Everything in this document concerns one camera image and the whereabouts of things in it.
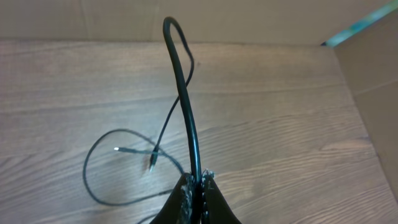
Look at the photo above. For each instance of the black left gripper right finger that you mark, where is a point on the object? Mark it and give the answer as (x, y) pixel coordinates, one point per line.
(215, 209)

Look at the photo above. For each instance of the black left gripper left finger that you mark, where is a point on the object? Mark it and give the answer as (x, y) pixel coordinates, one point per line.
(178, 208)

